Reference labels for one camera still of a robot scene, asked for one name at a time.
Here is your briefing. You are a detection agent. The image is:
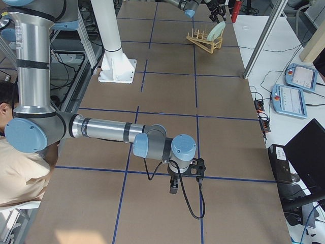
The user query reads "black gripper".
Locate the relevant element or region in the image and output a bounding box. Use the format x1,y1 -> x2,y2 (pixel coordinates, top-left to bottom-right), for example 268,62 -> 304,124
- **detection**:
168,161 -> 182,194
205,0 -> 226,22

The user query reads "pale green plate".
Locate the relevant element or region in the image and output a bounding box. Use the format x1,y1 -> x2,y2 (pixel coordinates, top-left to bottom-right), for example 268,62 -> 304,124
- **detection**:
207,21 -> 226,41

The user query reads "red fire extinguisher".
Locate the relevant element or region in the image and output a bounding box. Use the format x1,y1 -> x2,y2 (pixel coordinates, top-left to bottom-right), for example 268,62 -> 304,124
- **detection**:
231,0 -> 242,23

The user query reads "wooden dish rack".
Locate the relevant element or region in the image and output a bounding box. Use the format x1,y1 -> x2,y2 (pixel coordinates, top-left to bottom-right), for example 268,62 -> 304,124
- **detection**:
186,29 -> 223,54

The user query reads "far orange black hub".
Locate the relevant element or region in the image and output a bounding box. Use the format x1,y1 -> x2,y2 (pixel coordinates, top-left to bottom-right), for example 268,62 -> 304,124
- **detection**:
253,99 -> 264,112

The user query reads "orange black hub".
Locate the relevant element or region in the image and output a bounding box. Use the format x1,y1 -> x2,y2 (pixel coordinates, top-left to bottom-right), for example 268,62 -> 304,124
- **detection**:
253,99 -> 264,112
259,117 -> 271,133

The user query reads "beige wooden board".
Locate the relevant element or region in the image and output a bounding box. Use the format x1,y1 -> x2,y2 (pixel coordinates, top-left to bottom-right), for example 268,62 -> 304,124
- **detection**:
299,23 -> 324,63

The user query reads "far blue teach pendant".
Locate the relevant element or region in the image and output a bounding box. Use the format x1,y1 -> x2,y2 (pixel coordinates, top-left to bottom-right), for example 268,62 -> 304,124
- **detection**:
285,63 -> 318,92

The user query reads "blue teach pendant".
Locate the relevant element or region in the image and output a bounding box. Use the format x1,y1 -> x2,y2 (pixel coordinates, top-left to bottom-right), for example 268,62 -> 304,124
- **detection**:
271,84 -> 307,118
285,63 -> 318,92

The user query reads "near orange black hub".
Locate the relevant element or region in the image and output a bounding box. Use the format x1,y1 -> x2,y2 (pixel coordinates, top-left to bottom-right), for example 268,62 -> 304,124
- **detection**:
259,117 -> 271,133

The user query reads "black computer box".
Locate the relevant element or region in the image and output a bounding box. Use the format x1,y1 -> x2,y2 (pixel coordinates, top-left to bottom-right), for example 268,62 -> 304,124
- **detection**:
268,144 -> 301,199

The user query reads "near blue teach pendant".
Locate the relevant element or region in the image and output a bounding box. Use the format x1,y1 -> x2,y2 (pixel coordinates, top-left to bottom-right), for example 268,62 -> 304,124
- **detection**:
271,84 -> 307,118

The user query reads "black laptop computer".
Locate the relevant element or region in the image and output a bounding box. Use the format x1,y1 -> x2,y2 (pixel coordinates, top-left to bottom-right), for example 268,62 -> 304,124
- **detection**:
284,119 -> 324,193

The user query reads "person in beige shirt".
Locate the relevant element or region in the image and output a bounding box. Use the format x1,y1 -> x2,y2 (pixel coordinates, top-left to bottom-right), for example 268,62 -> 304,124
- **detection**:
1,81 -> 59,207

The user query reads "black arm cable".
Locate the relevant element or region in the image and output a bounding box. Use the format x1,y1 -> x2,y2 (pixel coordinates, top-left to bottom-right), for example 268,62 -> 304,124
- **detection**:
143,157 -> 206,220

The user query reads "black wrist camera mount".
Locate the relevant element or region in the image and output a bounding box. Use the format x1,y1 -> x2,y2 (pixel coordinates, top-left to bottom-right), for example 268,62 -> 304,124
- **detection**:
185,158 -> 206,179

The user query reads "aluminium frame post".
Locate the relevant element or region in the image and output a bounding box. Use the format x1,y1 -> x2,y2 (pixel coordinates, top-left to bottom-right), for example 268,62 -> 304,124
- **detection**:
243,0 -> 288,79

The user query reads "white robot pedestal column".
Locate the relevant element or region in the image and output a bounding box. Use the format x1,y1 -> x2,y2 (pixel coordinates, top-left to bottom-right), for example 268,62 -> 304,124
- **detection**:
91,0 -> 137,84

